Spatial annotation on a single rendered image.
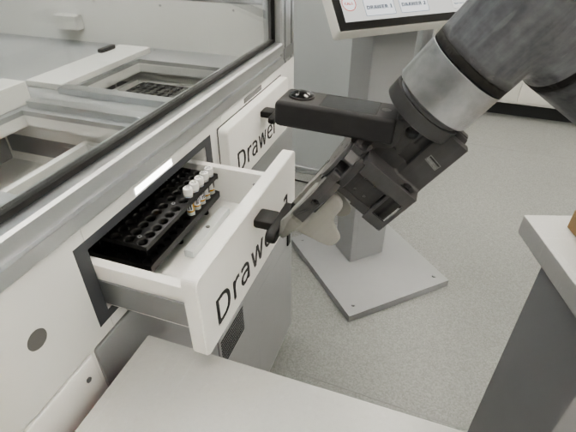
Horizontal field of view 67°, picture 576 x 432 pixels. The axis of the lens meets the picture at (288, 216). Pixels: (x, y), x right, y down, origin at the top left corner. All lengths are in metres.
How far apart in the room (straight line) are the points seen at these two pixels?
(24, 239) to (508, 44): 0.41
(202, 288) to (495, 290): 1.57
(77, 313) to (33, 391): 0.08
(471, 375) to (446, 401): 0.14
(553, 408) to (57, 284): 0.80
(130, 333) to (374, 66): 1.07
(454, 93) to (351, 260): 1.45
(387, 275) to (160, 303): 1.36
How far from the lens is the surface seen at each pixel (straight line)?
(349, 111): 0.40
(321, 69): 2.22
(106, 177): 0.49
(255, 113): 0.79
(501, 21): 0.36
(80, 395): 0.57
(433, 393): 1.50
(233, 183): 0.66
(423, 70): 0.38
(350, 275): 1.73
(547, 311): 0.92
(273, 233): 0.48
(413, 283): 1.76
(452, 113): 0.38
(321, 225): 0.46
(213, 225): 0.61
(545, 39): 0.37
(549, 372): 0.93
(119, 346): 0.60
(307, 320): 1.61
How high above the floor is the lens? 1.21
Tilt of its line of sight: 35 degrees down
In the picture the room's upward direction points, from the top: straight up
